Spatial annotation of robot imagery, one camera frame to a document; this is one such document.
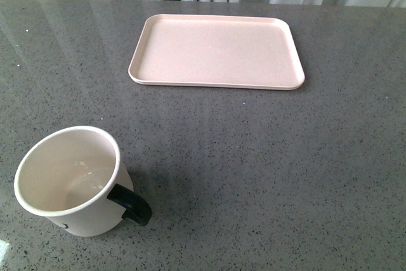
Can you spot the pink rectangular tray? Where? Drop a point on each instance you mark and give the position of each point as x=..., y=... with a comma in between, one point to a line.
x=217, y=51

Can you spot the white smiley mug black handle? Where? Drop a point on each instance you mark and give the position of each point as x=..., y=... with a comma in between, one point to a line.
x=76, y=178

